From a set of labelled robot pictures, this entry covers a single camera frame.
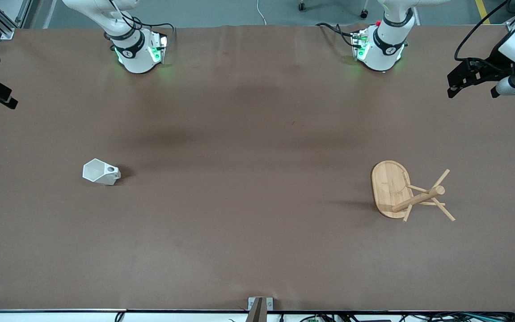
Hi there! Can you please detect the white faceted cup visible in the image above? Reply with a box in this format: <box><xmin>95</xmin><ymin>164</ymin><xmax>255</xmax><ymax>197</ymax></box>
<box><xmin>82</xmin><ymin>158</ymin><xmax>121</xmax><ymax>186</ymax></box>

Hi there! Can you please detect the wooden cup rack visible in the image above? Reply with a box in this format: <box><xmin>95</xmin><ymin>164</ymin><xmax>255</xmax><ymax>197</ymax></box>
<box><xmin>371</xmin><ymin>160</ymin><xmax>456</xmax><ymax>223</ymax></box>

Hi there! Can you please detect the brown table cover sheet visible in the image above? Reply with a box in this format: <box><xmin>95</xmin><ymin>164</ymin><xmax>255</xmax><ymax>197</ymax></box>
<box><xmin>0</xmin><ymin>25</ymin><xmax>515</xmax><ymax>312</ymax></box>

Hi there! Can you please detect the upright aluminium frame post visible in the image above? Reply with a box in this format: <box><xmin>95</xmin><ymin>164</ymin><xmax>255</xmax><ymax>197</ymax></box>
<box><xmin>15</xmin><ymin>0</ymin><xmax>33</xmax><ymax>28</ymax></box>

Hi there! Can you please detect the black left arm base cable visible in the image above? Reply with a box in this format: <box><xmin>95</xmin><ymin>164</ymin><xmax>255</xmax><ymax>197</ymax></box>
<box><xmin>316</xmin><ymin>21</ymin><xmax>361</xmax><ymax>47</ymax></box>

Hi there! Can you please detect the black arm base cable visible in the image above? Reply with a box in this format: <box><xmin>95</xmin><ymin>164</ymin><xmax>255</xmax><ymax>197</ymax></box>
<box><xmin>140</xmin><ymin>21</ymin><xmax>176</xmax><ymax>45</ymax></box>
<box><xmin>316</xmin><ymin>21</ymin><xmax>361</xmax><ymax>47</ymax></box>

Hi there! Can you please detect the black right arm base cable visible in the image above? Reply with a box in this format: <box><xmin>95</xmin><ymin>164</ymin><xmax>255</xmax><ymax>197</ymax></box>
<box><xmin>140</xmin><ymin>21</ymin><xmax>176</xmax><ymax>45</ymax></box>

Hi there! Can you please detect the tangled cable bundle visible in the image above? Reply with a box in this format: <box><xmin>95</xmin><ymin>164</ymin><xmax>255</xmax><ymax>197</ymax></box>
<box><xmin>280</xmin><ymin>312</ymin><xmax>515</xmax><ymax>322</ymax></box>

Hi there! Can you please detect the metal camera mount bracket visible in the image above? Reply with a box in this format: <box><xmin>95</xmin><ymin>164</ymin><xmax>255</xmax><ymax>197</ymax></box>
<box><xmin>248</xmin><ymin>297</ymin><xmax>274</xmax><ymax>322</ymax></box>

